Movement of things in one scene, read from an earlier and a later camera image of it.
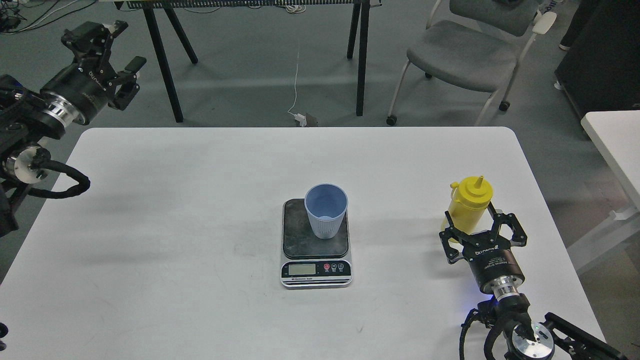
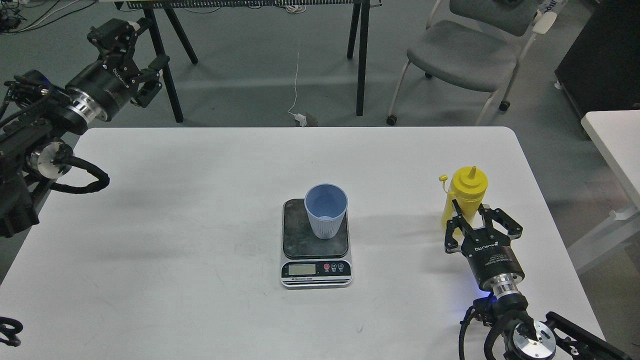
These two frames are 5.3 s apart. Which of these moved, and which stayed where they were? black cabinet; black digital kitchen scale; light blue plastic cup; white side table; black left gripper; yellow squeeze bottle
Moved: yellow squeeze bottle; black left gripper
Stayed: black digital kitchen scale; light blue plastic cup; white side table; black cabinet
